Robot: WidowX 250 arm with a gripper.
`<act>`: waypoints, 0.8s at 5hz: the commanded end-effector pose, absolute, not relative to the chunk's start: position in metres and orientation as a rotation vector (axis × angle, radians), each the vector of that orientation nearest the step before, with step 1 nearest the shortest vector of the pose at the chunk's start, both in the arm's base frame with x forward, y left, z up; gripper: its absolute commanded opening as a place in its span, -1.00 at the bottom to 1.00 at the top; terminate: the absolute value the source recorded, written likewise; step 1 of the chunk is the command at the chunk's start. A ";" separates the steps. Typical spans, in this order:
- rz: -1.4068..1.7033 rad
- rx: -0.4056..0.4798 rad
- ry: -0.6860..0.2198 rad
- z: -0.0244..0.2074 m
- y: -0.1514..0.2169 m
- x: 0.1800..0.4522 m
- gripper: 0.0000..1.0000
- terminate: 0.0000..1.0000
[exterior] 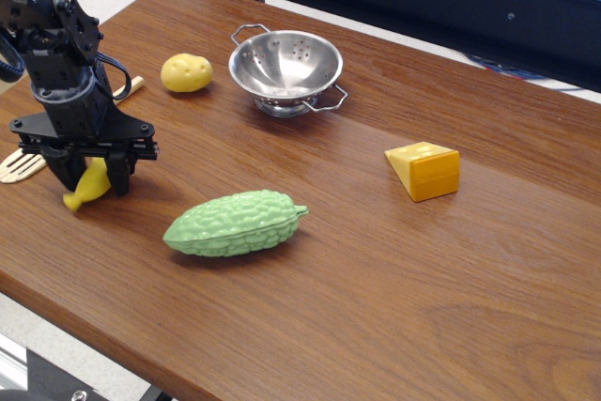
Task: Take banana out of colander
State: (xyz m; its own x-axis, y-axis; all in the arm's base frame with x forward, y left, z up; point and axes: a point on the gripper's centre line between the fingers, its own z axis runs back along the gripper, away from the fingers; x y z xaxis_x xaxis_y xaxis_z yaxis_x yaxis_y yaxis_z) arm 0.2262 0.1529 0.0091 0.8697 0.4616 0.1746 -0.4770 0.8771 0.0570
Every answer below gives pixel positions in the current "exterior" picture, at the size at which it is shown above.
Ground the aluminium camera mount base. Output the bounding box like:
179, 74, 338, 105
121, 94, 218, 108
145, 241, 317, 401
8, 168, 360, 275
1, 333, 173, 400

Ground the orange toy cheese wedge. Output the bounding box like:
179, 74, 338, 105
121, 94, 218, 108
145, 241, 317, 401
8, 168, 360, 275
384, 142, 460, 202

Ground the yellow toy banana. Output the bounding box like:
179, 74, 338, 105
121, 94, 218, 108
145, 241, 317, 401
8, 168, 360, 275
63, 157, 112, 211

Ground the green toy bitter gourd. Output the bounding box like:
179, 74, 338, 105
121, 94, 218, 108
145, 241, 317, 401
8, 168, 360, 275
163, 190, 309, 257

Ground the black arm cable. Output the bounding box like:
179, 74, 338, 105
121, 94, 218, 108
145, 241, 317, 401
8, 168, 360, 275
96, 53, 133, 101

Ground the steel colander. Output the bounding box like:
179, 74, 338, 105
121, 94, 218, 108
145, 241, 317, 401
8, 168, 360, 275
228, 23, 348, 117

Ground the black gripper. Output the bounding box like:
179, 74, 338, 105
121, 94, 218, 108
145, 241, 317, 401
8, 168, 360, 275
9, 65, 158, 196

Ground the yellow toy potato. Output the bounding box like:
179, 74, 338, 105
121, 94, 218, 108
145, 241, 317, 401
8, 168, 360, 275
161, 54, 213, 93

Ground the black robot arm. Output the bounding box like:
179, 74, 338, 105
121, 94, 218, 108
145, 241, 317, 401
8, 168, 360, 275
1, 0, 158, 196

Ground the wooden slotted spatula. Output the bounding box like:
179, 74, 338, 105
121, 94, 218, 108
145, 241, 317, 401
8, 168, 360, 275
1, 76, 145, 184

